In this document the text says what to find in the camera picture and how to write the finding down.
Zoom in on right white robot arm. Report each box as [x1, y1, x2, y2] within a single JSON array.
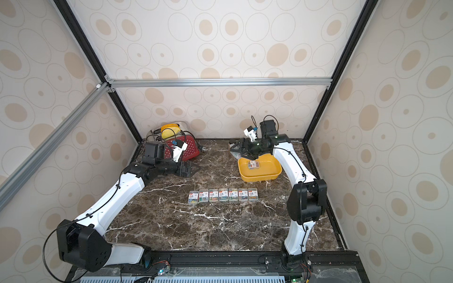
[[229, 119, 327, 258]]

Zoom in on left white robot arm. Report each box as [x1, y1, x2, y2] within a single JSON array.
[[55, 140, 193, 272]]

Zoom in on yellow plastic storage tray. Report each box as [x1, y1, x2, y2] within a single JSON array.
[[238, 153, 282, 182]]

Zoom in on red polka dot toaster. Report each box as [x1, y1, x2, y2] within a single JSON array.
[[145, 122, 202, 162]]

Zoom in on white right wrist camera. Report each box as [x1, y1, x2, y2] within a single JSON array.
[[244, 126, 258, 142]]

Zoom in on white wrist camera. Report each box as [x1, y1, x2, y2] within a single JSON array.
[[244, 126, 258, 142], [172, 139, 188, 163]]

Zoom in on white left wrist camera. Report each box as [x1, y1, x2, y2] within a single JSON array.
[[172, 139, 188, 163]]

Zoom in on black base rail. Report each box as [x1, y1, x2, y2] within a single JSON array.
[[66, 251, 369, 283]]

